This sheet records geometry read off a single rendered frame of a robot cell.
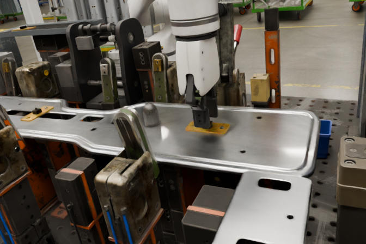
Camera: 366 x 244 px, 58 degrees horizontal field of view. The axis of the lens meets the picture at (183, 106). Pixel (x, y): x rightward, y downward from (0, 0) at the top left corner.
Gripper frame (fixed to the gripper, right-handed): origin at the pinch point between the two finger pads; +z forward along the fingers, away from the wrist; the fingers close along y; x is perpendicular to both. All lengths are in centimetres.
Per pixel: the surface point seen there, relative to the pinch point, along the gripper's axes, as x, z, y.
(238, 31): 0.8, -10.2, -23.8
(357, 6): 48, 94, -675
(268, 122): 11.1, 3.3, -4.2
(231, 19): 1.9, -14.8, -15.0
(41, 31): -66, -13, -27
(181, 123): -6.1, 3.3, -0.8
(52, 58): -56, -6, -19
